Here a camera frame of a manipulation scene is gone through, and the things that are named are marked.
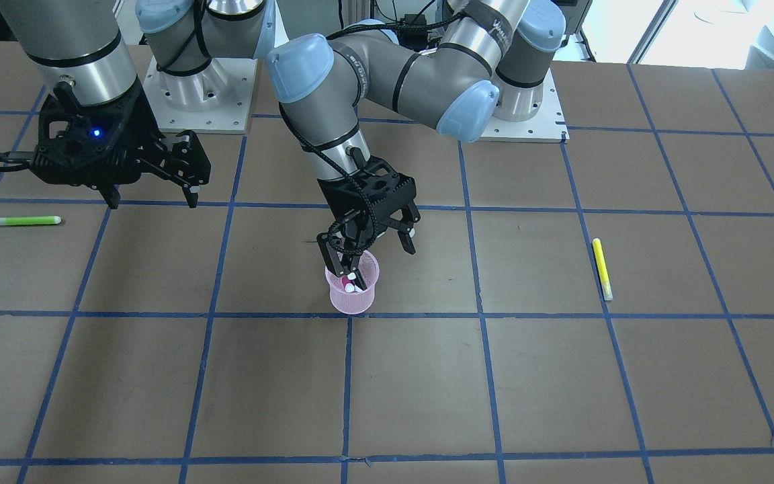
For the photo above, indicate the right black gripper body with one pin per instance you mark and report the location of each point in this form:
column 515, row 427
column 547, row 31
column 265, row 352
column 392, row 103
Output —
column 137, row 130

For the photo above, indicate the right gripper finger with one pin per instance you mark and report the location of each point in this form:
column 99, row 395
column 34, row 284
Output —
column 183, row 160
column 111, row 195

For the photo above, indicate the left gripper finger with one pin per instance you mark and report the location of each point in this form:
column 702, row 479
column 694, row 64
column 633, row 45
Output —
column 338, row 260
column 405, row 228

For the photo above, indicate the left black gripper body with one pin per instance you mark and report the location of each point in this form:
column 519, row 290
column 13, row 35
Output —
column 340, row 200

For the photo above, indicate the pink marker pen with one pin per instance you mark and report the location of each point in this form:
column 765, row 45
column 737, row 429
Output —
column 348, row 285

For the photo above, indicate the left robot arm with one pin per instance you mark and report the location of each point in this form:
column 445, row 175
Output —
column 490, row 50

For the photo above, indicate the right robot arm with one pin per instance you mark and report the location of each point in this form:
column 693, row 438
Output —
column 81, row 42

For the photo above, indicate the pink mesh cup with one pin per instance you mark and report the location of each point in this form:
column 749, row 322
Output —
column 353, row 297

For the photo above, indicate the green marker pen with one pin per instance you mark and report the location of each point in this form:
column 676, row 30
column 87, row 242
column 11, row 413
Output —
column 29, row 221

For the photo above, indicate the yellow marker pen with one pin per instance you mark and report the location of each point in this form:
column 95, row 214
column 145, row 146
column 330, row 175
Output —
column 603, row 274

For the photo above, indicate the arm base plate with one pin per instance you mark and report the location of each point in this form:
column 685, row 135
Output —
column 527, row 115
column 216, row 101

